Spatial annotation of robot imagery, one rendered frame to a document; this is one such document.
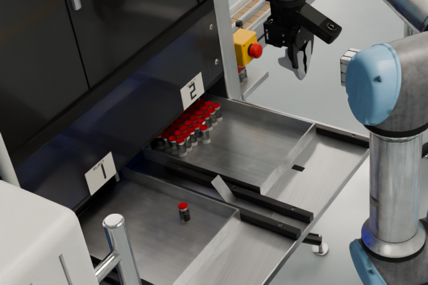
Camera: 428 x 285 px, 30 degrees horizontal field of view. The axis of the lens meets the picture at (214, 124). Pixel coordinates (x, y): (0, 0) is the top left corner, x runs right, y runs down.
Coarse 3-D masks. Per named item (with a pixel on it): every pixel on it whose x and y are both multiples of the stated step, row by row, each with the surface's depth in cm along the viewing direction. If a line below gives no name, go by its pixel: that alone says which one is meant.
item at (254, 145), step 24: (216, 96) 209; (240, 120) 205; (264, 120) 203; (288, 120) 198; (216, 144) 198; (240, 144) 196; (264, 144) 195; (288, 144) 194; (192, 168) 188; (216, 168) 190; (240, 168) 189; (264, 168) 188; (264, 192) 180
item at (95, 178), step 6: (108, 156) 173; (102, 162) 172; (108, 162) 174; (96, 168) 171; (108, 168) 174; (114, 168) 176; (90, 174) 170; (96, 174) 171; (102, 174) 173; (108, 174) 175; (114, 174) 176; (90, 180) 170; (96, 180) 172; (102, 180) 173; (90, 186) 171; (96, 186) 172; (90, 192) 171
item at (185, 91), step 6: (198, 78) 194; (198, 84) 195; (180, 90) 189; (186, 90) 191; (198, 90) 195; (186, 96) 192; (192, 96) 194; (198, 96) 196; (186, 102) 192; (192, 102) 195; (186, 108) 193
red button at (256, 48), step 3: (252, 45) 208; (255, 45) 208; (258, 45) 208; (261, 45) 209; (252, 48) 207; (255, 48) 207; (258, 48) 207; (261, 48) 208; (252, 51) 207; (255, 51) 207; (258, 51) 207; (261, 51) 209; (252, 54) 208; (255, 54) 207; (258, 54) 208; (261, 54) 209; (252, 57) 209; (255, 57) 208; (258, 57) 209
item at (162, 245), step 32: (128, 192) 188; (160, 192) 186; (192, 192) 180; (96, 224) 180; (128, 224) 179; (160, 224) 177; (192, 224) 176; (224, 224) 170; (96, 256) 167; (160, 256) 169; (192, 256) 168
